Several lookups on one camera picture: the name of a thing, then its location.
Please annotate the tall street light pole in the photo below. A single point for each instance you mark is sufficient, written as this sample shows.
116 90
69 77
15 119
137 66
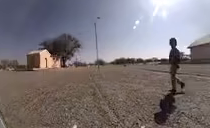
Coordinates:
96 43

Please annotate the distant row of trees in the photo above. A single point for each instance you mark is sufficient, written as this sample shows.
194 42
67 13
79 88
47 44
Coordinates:
136 60

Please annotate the brown gravel dirt ground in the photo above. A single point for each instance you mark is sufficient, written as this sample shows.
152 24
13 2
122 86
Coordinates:
76 96

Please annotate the large dark tree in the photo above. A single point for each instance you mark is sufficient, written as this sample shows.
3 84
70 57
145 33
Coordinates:
63 46

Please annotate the small tan building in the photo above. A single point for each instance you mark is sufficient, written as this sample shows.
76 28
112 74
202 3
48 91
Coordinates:
41 59

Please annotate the person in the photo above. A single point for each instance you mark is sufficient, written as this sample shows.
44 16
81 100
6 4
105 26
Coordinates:
175 65

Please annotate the grey road strip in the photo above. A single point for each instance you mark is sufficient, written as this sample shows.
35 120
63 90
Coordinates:
189 70

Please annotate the building with pale roof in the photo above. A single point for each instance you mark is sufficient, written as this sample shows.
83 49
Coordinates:
203 48

